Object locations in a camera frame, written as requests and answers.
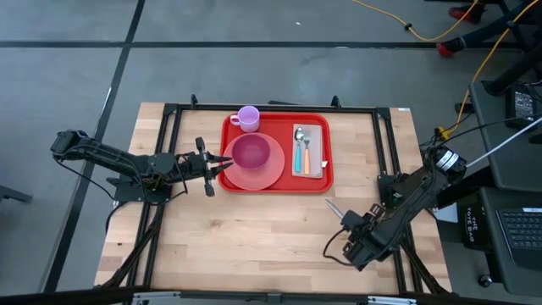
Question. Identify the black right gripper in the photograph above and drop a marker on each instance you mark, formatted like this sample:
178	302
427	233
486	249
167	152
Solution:
368	237

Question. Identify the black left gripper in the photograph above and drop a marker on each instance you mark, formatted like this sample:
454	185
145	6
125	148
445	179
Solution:
195	167

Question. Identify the magenta plastic bowl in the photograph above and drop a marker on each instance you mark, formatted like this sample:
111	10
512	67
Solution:
250	151

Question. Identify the pink plastic plate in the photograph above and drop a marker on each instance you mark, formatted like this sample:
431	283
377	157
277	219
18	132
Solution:
254	180

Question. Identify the lilac plastic cup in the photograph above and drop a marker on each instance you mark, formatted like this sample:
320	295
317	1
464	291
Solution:
249	116

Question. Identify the beige cloth napkin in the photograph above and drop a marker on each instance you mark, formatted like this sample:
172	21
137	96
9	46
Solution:
317	148

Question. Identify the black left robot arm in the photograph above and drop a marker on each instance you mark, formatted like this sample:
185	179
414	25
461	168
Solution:
110	156

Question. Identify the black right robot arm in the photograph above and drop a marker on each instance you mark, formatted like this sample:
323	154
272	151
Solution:
419	195

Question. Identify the red plastic tray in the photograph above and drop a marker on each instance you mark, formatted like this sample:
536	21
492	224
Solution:
279	123

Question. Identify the white paper sheet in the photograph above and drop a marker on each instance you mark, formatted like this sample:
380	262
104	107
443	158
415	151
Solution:
446	215

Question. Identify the black tote bag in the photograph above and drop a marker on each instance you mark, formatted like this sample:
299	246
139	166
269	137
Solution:
472	224

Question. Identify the black rig bar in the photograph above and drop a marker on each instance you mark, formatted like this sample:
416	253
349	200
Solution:
271	297

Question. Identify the black caster wheel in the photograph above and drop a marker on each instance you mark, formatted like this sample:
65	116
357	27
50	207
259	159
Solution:
485	281

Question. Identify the black laptop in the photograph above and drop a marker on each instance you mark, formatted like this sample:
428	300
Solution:
523	231

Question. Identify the black power strip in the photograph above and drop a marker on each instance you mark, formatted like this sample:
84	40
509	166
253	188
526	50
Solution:
461	108

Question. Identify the white rod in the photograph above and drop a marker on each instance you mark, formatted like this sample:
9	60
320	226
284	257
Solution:
504	144

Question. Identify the black power adapter box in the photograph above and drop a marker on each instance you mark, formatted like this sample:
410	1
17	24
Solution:
523	106

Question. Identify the person's foot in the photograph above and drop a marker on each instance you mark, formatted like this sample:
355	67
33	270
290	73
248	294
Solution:
463	13
449	47

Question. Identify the black chair base leg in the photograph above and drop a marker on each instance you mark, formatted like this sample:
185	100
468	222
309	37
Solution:
12	194

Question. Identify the black desk leg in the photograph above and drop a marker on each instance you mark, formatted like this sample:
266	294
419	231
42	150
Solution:
521	68

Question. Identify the person's leg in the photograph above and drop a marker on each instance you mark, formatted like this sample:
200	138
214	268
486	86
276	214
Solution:
491	29

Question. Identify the black frame clamp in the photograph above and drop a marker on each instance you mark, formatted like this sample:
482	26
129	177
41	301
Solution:
335	101
195	101

